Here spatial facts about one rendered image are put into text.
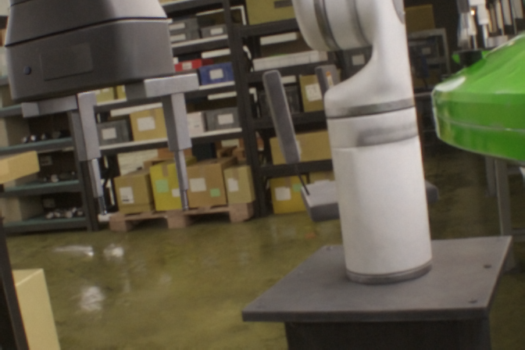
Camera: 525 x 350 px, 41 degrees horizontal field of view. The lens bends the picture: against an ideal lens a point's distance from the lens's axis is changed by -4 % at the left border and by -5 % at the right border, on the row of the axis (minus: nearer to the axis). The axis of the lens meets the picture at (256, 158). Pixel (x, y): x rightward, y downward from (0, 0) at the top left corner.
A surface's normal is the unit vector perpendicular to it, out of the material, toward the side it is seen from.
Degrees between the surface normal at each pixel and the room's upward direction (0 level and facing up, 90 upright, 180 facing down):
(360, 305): 0
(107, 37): 90
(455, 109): 90
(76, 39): 90
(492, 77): 25
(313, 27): 119
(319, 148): 90
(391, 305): 0
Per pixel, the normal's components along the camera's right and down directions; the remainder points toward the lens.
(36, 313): 0.97, -0.12
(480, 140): -0.98, 0.15
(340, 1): -0.36, 0.15
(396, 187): 0.19, 0.07
